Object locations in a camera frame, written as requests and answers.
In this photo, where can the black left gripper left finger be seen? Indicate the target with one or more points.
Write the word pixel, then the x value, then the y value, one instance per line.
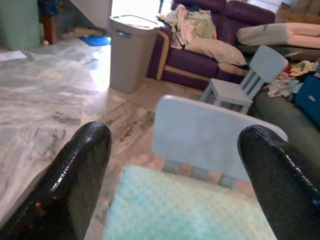
pixel 72 175

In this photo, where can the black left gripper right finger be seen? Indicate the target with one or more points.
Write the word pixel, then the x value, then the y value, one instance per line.
pixel 282 180

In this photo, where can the mint dotted fleece pillow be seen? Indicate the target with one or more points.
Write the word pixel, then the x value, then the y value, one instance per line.
pixel 175 212

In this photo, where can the small grey-green leather sofa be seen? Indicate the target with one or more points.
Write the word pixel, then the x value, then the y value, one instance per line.
pixel 282 117

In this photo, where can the long pale pink pillow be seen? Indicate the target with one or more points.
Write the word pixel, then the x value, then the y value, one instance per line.
pixel 307 40

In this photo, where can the beige pillow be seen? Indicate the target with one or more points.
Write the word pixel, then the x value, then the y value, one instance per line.
pixel 215 48

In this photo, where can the purple leather sofa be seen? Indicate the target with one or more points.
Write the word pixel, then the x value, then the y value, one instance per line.
pixel 192 62

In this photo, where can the blue suitcase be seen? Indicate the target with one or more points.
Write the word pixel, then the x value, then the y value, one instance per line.
pixel 308 100

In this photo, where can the pink blue checked mat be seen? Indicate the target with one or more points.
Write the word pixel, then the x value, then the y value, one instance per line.
pixel 190 170

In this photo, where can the colourful clothes pile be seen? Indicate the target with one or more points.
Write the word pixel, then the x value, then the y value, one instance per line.
pixel 282 86

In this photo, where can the light blue child chair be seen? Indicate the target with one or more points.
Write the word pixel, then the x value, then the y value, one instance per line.
pixel 200 132
pixel 230 91

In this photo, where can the grey plastic laundry bin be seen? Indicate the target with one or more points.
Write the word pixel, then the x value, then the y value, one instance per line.
pixel 132 57

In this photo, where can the white paper sheet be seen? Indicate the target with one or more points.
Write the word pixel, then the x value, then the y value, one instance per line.
pixel 11 55

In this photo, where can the blue floor mat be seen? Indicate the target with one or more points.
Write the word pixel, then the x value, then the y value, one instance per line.
pixel 96 40

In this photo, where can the dark grey cushion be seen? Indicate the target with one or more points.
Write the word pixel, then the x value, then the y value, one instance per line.
pixel 243 48

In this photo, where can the beige cloth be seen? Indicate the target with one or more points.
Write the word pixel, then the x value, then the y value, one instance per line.
pixel 83 32

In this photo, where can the brown wooden furniture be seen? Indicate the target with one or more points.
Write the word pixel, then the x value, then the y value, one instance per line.
pixel 50 30

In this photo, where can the green cabinet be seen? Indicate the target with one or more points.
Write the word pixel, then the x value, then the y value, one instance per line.
pixel 17 22

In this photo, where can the pale clothes pile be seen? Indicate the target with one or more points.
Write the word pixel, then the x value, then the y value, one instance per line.
pixel 195 25

